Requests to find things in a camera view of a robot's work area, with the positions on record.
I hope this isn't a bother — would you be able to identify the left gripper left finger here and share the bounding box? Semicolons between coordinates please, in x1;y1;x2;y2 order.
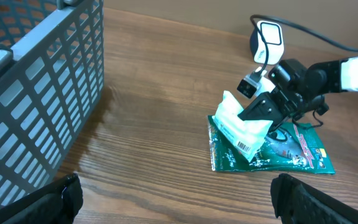
0;173;83;223

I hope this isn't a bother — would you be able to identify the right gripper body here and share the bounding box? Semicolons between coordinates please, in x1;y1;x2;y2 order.
270;87;329;124

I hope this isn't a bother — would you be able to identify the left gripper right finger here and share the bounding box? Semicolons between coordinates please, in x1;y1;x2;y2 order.
270;173;358;224

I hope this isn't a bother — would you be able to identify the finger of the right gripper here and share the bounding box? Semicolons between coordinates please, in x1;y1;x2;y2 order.
237;92;287;128

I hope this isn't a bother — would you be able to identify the light green wipes packet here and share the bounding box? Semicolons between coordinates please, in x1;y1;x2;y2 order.
212;90;273;162

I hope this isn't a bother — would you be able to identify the green 3M gloves packet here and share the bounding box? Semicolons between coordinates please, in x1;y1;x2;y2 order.
208;115;336;174

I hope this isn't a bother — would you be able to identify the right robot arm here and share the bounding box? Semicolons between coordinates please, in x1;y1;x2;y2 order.
237;57;358;131

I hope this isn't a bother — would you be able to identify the white barcode scanner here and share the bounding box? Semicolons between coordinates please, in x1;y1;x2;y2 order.
250;21;284;65

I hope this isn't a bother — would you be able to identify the grey plastic mesh basket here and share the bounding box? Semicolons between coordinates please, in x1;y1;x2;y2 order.
0;0;104;209

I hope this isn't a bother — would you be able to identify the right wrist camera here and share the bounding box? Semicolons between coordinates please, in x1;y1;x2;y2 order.
237;67;275;99

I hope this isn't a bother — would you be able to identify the right black cable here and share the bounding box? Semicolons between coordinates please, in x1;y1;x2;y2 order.
249;14;358;78

